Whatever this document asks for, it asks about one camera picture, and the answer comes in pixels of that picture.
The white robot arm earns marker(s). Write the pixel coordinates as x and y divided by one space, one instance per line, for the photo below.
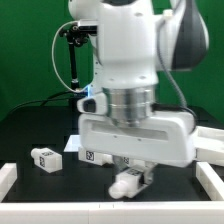
120 120

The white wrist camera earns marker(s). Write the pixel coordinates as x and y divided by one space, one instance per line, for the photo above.
96 104

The white square table top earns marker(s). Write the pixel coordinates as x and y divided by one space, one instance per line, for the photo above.
209 145

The white U-shaped obstacle fence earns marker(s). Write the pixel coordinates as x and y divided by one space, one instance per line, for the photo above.
186 212

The black camera on stand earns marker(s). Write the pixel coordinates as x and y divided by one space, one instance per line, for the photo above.
77 35

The white AprilTag base sheet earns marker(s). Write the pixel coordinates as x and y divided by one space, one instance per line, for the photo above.
73 144

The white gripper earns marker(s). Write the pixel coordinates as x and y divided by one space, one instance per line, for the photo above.
163 138

